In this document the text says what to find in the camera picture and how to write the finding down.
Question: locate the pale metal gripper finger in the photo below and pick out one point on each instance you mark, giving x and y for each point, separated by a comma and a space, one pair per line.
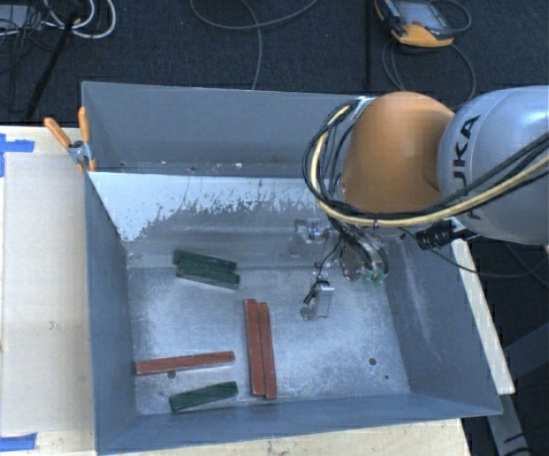
303, 235
323, 299

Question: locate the grey metal bin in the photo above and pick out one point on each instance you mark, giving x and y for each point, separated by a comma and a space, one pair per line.
331, 349

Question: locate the red-brown flat block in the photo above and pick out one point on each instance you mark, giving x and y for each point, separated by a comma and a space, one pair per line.
254, 349
184, 363
269, 354

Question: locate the dark green flat block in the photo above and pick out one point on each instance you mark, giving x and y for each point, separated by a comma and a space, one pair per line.
203, 259
210, 276
203, 395

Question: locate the black cylinder on white bracket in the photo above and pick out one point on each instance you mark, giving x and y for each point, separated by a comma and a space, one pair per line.
438, 236

